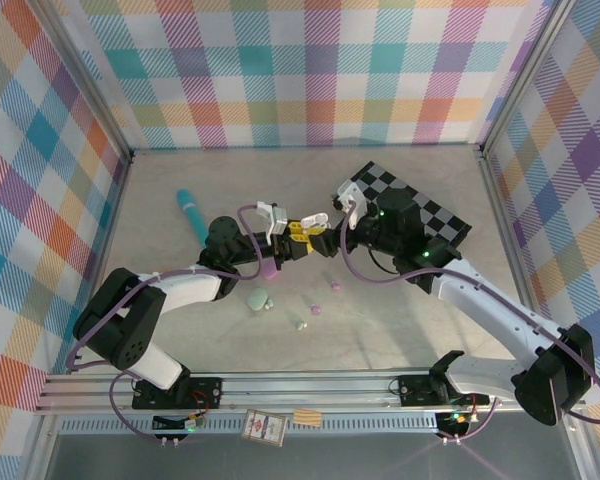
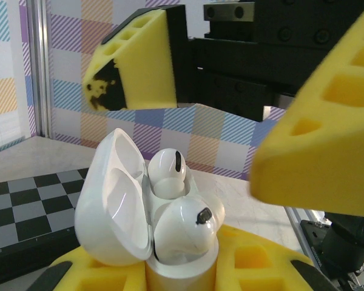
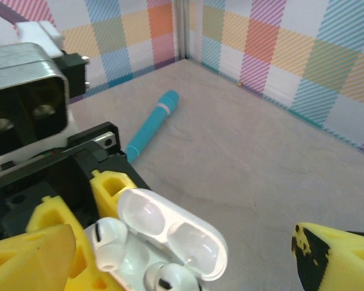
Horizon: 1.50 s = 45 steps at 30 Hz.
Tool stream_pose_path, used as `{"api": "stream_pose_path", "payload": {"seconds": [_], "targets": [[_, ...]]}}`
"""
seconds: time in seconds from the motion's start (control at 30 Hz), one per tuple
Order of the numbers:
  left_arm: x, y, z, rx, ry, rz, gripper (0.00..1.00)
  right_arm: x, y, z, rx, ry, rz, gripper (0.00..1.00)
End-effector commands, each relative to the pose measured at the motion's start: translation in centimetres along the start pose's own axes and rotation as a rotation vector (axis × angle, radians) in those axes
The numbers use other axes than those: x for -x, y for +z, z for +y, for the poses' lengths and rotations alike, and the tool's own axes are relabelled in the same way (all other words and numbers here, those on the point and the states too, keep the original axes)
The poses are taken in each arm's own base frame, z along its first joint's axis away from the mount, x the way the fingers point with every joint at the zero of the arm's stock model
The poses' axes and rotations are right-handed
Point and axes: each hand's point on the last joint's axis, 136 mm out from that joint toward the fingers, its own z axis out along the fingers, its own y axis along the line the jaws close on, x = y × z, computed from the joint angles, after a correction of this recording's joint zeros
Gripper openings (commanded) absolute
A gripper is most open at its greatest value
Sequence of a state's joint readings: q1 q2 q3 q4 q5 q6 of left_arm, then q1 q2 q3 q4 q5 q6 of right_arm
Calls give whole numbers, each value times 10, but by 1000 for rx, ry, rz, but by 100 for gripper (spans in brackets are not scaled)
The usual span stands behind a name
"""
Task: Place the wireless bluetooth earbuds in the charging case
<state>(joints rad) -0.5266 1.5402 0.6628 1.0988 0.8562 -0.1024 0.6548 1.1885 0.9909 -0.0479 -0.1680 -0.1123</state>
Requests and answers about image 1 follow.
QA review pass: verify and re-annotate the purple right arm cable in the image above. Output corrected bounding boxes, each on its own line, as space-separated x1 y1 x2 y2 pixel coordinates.
339 199 600 446

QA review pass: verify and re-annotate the small controller board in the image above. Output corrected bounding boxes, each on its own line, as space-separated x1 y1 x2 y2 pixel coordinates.
152 413 204 434
436 410 475 432

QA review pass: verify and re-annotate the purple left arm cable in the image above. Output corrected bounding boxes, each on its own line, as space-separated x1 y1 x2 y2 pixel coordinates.
65 203 281 446

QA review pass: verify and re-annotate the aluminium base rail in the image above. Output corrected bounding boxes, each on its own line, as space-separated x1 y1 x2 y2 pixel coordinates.
33 368 590 417

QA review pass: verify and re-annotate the aluminium frame post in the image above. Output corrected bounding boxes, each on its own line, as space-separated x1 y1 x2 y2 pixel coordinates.
477 0 581 154
27 0 135 159

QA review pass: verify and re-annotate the perforated metal strip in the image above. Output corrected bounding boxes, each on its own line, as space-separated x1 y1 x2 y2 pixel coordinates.
54 416 447 437

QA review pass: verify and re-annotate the small striped wooden block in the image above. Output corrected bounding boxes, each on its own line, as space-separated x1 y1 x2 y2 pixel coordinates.
292 408 323 428

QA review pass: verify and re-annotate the teal cylindrical tube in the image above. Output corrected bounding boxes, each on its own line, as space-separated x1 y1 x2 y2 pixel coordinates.
175 188 209 246

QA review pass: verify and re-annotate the playing card box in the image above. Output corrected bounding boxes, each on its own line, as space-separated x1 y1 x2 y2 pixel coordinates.
239 408 287 446

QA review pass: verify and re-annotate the black grey chessboard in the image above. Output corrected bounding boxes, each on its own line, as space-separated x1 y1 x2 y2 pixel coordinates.
337 160 472 251

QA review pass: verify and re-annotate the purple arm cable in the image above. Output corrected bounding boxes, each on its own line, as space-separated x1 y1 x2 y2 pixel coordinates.
65 203 281 446
339 199 600 446

